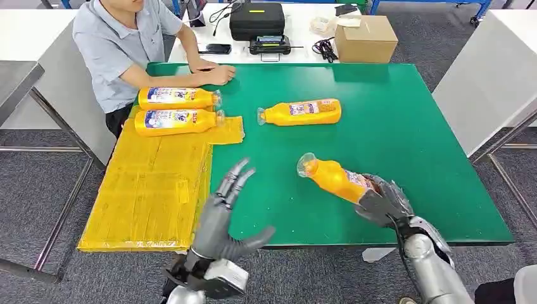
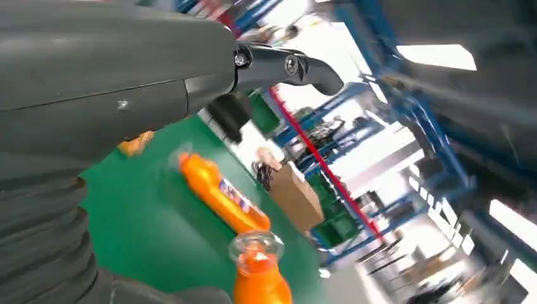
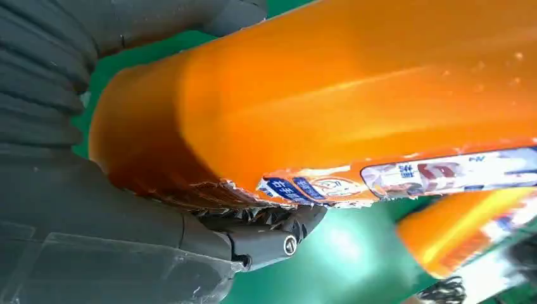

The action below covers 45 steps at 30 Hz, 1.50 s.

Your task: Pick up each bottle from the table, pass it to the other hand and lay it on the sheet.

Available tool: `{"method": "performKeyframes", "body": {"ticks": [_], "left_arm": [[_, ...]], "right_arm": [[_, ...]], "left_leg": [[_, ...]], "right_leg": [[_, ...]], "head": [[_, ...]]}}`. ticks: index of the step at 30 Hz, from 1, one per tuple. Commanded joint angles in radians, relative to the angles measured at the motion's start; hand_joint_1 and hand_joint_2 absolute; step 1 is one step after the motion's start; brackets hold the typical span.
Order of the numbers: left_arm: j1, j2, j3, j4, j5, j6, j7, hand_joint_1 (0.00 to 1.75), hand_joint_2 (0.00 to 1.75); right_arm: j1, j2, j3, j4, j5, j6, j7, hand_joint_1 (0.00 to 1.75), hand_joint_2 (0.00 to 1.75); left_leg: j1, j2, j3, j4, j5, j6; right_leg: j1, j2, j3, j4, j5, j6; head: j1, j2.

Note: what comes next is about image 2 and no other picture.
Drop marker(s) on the green table mat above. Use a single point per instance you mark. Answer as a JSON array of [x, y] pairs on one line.
[[147, 235]]

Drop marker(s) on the white table with devices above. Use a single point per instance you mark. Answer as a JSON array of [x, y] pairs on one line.
[[251, 147]]

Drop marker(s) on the orange drink bottle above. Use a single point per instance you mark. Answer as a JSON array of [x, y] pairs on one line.
[[260, 285], [218, 193]]

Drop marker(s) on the black carrying case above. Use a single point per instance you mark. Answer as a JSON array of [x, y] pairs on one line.
[[228, 117]]

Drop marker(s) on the brown cardboard box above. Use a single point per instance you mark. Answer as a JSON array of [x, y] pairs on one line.
[[293, 197]]

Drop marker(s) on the red bar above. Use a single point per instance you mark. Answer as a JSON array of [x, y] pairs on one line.
[[323, 161]]

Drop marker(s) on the ceiling light panel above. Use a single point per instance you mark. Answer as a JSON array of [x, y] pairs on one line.
[[436, 56]]

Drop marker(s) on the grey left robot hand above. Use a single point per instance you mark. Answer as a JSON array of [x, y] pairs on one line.
[[84, 75]]

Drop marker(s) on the clear plastic bag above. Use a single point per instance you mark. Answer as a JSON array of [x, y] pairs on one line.
[[268, 157]]

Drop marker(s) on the blue metal shelf rack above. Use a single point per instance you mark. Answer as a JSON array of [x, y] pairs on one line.
[[327, 109], [419, 121]]

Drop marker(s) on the green crate stack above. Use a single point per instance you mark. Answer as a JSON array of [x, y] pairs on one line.
[[335, 218]]

